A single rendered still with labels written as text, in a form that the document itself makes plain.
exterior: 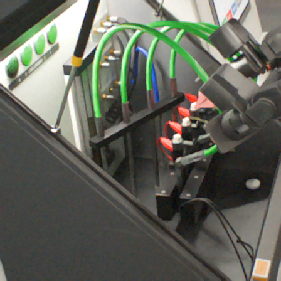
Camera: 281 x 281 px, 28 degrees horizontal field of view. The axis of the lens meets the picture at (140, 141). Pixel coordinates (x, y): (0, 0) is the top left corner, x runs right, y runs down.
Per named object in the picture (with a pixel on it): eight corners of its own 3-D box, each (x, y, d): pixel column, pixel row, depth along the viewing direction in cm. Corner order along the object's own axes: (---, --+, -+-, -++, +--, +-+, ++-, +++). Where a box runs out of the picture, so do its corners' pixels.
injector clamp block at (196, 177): (196, 246, 146) (194, 199, 138) (159, 239, 150) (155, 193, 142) (224, 171, 173) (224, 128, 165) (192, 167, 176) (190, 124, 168)
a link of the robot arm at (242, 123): (259, 134, 96) (280, 110, 98) (229, 106, 96) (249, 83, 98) (245, 142, 103) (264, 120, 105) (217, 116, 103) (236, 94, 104)
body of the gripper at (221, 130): (201, 126, 109) (212, 117, 102) (243, 100, 111) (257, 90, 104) (219, 155, 108) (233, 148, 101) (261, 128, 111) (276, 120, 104)
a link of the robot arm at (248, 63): (261, 74, 113) (273, 63, 116) (239, 46, 113) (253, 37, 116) (239, 91, 118) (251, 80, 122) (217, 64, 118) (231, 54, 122)
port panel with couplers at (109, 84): (111, 117, 162) (98, 12, 146) (101, 116, 163) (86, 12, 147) (128, 96, 172) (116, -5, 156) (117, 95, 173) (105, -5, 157)
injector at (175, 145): (193, 214, 146) (190, 145, 135) (174, 211, 147) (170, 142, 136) (196, 207, 148) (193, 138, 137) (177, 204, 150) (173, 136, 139)
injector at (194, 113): (208, 178, 158) (206, 111, 147) (190, 175, 160) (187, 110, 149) (210, 172, 161) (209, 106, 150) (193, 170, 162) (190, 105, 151)
